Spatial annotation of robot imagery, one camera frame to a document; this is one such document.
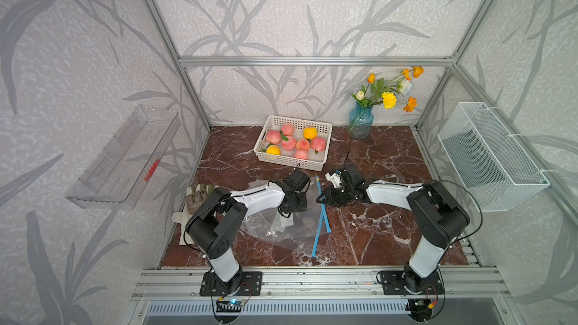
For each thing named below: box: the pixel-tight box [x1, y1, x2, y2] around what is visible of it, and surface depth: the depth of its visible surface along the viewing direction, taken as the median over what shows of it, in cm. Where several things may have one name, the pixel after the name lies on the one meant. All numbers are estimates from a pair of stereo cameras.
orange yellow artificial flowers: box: [352, 66, 425, 113], surface depth 102 cm
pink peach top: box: [280, 123, 296, 137], surface depth 114 cm
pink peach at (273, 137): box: [265, 130, 282, 146], surface depth 111 cm
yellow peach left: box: [266, 144, 282, 156], surface depth 107 cm
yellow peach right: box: [303, 126, 319, 140], surface depth 114 cm
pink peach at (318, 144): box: [310, 136, 326, 152], surface depth 109 cm
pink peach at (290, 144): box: [281, 136, 297, 152], surface depth 108 cm
